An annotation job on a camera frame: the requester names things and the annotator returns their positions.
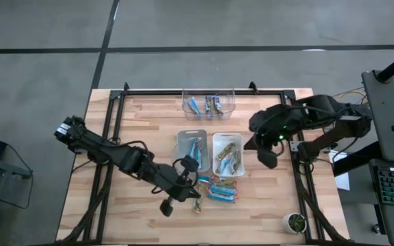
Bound light blue granola bar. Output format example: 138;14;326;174
187;137;198;161
209;184;238;198
193;142;205;171
207;192;237;204

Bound black metal side stand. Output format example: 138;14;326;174
0;143;34;246

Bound white plastic bin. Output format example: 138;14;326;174
212;132;246;178

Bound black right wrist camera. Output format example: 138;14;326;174
257;148;279;169

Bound clear plastic bin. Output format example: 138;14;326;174
182;87;236;121

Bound grey plastic bin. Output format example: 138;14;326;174
176;128;211;173

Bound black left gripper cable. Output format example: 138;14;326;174
172;157;200;189

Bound black aluminium table frame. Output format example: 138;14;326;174
56;81;350;246

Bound dark blue granola bar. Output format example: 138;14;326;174
205;95;215;119
187;98;203;119
212;94;224;115

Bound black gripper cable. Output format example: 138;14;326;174
274;139;286;158
172;157;200;189

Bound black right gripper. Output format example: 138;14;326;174
244;107;296;152

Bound white paper sheet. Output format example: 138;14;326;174
328;150;351;191

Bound yellow cable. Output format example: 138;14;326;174
333;87;368;103

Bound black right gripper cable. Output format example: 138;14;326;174
274;139;286;158

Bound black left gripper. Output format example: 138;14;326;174
171;156;202;203

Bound black cart crossbar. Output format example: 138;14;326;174
332;140;382;178

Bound small potted plant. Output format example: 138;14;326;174
281;212;308;236

